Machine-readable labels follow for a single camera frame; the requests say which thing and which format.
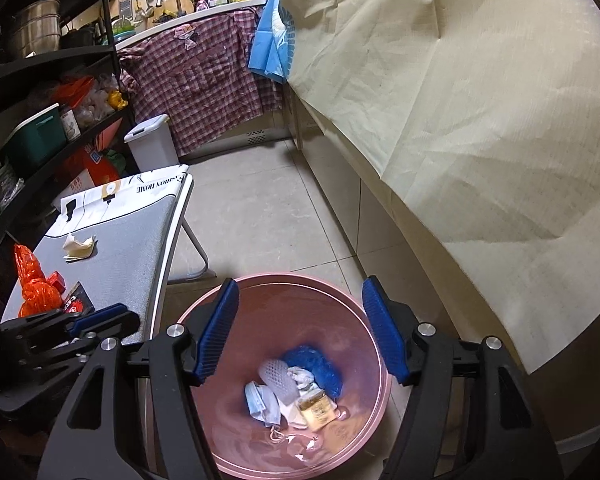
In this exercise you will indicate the beige napkin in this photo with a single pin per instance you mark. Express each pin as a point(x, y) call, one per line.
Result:
point(80, 249)

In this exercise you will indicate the orange red sack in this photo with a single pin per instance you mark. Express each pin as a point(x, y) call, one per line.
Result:
point(92, 167)

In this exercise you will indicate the pink plaid shirt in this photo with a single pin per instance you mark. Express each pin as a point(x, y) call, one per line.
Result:
point(200, 90)

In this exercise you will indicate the yellow packet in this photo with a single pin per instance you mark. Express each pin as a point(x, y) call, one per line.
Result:
point(117, 100)

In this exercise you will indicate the black red packet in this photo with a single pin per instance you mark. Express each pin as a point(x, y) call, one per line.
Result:
point(77, 302)

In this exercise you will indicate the pink patterned bottle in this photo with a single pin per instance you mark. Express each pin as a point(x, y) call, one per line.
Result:
point(201, 4)

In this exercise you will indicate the cream cloth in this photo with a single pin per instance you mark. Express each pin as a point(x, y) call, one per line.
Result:
point(455, 135)

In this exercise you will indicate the orange plastic bag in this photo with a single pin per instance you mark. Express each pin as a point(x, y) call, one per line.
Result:
point(72, 90)

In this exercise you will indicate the pink plastic bin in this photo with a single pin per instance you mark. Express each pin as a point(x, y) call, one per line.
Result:
point(230, 425)

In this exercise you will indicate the white tissue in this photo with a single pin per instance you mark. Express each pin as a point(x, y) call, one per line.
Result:
point(300, 376)

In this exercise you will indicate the blue cloth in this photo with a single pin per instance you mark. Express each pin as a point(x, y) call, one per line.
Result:
point(267, 50)

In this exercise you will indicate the black shelf rack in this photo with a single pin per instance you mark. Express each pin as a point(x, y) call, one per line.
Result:
point(45, 62)

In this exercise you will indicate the white foam net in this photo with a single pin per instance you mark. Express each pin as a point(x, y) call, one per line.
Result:
point(277, 377)

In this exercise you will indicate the steel pot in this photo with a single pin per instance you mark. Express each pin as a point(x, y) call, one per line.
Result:
point(35, 27)

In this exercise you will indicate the white lidded bin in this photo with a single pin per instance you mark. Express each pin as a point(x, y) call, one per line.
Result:
point(152, 147)

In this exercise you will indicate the small cream box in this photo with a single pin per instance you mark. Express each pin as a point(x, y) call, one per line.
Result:
point(317, 410)

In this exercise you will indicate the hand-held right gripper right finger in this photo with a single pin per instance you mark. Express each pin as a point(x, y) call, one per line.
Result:
point(385, 335)

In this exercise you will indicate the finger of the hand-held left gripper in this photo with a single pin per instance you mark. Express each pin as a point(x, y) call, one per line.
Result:
point(125, 325)
point(40, 327)

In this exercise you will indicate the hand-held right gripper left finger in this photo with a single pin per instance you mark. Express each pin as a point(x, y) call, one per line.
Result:
point(215, 335)

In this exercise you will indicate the green storage box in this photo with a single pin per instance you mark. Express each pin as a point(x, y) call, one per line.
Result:
point(35, 140)

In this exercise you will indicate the blue plastic bag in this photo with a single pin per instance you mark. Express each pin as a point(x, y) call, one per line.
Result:
point(315, 365)

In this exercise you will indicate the white labelled jar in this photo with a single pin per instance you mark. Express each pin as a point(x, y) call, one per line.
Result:
point(70, 125)

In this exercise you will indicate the red plastic bag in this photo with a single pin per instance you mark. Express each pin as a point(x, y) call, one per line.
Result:
point(40, 295)

